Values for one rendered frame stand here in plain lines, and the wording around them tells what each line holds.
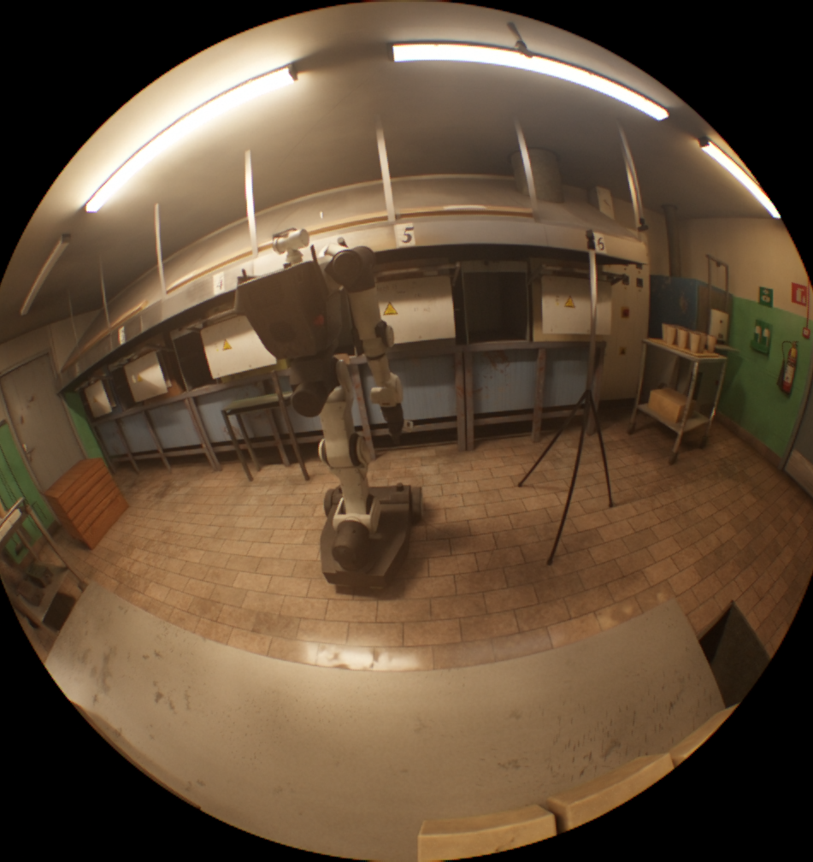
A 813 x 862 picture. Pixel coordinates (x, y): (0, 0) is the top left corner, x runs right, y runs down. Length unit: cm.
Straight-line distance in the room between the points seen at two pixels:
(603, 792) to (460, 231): 185
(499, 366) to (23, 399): 556
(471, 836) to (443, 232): 186
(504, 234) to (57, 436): 539
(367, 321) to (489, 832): 105
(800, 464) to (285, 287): 422
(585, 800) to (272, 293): 106
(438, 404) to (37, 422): 506
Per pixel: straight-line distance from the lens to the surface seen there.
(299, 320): 84
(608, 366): 322
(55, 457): 494
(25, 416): 488
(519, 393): 226
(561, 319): 206
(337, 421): 113
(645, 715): 44
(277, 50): 159
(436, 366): 204
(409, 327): 179
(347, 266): 83
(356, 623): 138
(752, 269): 408
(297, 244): 98
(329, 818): 41
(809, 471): 389
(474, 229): 170
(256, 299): 88
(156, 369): 286
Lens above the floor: 122
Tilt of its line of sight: 27 degrees down
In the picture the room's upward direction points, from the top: 8 degrees counter-clockwise
